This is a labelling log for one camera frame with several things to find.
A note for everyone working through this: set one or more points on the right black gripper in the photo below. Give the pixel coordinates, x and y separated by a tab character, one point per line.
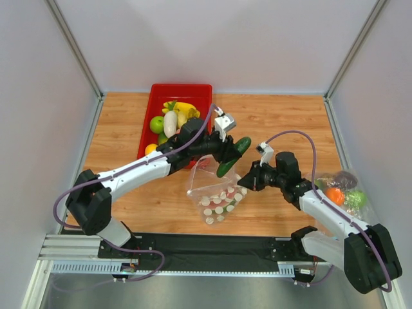
255	177

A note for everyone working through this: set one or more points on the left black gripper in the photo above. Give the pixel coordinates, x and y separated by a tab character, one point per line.
227	149

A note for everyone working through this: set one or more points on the dark green cucumber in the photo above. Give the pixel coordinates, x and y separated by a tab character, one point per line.
236	151

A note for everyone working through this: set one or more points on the polka dot zip bag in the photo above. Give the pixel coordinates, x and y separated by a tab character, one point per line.
203	184

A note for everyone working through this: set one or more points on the yellow pear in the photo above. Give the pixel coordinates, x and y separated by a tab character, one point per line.
182	118

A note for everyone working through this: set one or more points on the white radish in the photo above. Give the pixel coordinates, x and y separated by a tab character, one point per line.
170	119

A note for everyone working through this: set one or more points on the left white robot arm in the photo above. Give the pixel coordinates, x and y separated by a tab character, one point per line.
91	198

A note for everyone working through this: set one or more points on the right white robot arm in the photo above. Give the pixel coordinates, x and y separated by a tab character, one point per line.
364	252

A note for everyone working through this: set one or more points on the clear bag of spare food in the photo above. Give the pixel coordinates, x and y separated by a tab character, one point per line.
337	201

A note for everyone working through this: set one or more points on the yellow banana bunch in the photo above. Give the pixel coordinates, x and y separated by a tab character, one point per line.
187	109

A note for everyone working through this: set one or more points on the red plastic bin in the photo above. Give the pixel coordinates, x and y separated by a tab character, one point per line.
199	95

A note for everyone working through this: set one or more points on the green orange mango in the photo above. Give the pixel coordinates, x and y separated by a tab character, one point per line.
162	138

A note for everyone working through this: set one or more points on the green apple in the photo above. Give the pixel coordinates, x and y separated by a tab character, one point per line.
156	124

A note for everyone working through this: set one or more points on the yellow lemon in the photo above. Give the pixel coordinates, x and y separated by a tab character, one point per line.
150	148

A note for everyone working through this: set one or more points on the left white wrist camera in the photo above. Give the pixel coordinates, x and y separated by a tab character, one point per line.
223	123

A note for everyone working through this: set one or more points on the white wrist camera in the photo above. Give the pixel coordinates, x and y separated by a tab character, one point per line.
266	152
223	123

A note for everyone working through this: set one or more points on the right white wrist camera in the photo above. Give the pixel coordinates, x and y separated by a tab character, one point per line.
266	152

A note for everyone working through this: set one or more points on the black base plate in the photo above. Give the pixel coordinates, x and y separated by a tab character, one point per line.
207	252

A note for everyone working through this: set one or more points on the white slotted cable duct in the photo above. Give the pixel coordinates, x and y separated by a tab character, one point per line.
119	268

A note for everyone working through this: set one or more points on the aluminium front rail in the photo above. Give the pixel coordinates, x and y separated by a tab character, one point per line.
70	247

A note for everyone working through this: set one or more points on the right aluminium frame post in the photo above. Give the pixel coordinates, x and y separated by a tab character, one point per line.
356	47

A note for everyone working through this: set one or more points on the aluminium frame post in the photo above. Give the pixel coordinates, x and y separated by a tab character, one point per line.
356	47
64	27

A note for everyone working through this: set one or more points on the left aluminium frame post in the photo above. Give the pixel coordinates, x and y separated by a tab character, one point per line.
64	27

